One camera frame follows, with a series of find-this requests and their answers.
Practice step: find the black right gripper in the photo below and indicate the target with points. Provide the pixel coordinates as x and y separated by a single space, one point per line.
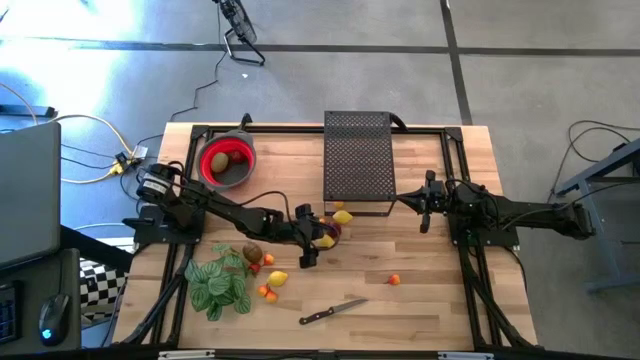
426 220

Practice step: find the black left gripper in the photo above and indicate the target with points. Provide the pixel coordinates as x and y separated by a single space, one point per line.
306 235

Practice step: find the yellow lemon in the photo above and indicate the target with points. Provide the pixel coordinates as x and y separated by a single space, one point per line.
277 278
326 241
342 217

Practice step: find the dark red apple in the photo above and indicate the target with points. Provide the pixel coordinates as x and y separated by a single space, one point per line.
238 157
336 230

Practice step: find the brown kiwi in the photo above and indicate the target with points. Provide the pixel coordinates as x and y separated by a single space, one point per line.
252 252

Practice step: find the orange red pear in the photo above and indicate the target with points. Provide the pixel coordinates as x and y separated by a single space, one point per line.
271 297
394 280
262 290

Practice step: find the green kiwi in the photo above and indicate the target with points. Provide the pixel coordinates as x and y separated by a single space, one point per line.
220 162

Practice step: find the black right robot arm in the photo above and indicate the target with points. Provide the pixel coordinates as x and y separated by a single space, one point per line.
525 215

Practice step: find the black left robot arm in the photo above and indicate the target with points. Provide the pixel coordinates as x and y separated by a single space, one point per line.
235 215

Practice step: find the black perforated metal shelf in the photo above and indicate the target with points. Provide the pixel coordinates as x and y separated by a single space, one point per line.
360 160

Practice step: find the red strawberry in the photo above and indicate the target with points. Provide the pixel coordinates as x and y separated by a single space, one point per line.
255 268

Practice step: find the artificial green striped plant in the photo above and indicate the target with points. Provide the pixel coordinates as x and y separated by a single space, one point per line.
217 285

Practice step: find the red collapsible bowl grey rim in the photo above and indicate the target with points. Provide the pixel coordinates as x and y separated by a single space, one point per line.
227 147

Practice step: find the white plastic strip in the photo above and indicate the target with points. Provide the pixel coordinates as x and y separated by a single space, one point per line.
187 354
465 355

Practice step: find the grey power adapter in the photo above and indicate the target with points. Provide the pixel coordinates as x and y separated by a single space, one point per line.
140 151

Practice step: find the grey metal desk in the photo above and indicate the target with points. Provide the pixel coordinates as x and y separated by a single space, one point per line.
625 156

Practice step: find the black white checkerboard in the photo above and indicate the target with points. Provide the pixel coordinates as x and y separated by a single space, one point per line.
100 287

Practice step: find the black floor fan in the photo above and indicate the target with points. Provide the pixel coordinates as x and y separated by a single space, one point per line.
242 25

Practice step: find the black computer mouse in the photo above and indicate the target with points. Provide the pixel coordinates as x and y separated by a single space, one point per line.
54 320

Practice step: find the black side desk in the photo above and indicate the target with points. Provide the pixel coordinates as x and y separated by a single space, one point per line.
30 280

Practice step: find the black floor bar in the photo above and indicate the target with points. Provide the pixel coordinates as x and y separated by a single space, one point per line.
27 111

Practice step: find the black keyboard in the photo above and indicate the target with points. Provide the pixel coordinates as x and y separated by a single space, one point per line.
7 315

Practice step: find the black curved frame bracket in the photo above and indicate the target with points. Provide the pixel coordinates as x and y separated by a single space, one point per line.
400 121
245 121

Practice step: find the black aluminium table frame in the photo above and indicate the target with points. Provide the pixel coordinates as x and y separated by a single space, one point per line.
300 130

